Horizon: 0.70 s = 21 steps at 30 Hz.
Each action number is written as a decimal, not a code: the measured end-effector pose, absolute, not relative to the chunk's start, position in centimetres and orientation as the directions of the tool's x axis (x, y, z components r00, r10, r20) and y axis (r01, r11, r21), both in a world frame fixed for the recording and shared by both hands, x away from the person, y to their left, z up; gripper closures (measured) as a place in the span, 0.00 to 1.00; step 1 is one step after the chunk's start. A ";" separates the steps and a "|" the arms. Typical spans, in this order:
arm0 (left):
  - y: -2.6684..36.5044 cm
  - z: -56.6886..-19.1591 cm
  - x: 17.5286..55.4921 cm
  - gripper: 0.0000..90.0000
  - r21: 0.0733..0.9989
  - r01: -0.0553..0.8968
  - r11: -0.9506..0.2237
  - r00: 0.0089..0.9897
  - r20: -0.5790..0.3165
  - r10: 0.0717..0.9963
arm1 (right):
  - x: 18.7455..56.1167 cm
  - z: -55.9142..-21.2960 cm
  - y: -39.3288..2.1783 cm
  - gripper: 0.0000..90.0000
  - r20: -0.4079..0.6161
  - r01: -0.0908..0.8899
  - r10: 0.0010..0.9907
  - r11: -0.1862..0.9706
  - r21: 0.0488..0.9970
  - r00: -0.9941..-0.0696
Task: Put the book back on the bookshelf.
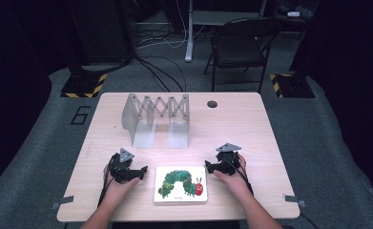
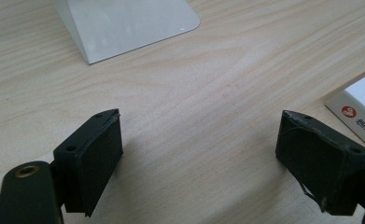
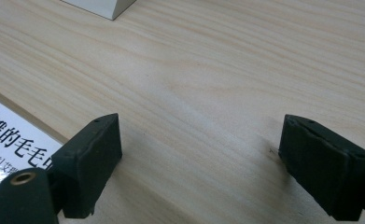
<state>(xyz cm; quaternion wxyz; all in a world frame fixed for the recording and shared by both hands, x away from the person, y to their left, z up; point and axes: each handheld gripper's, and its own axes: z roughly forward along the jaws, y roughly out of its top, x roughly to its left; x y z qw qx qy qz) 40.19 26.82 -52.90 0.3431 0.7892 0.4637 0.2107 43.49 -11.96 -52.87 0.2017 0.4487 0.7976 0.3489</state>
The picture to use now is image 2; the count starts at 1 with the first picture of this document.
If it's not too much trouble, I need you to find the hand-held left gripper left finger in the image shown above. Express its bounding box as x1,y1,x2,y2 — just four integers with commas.
52,108,124,218

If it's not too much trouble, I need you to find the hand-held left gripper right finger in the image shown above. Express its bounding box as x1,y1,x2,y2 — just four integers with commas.
274,109,365,217

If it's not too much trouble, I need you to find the expandable metal book rack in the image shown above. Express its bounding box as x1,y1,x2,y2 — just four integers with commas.
50,0,202,65

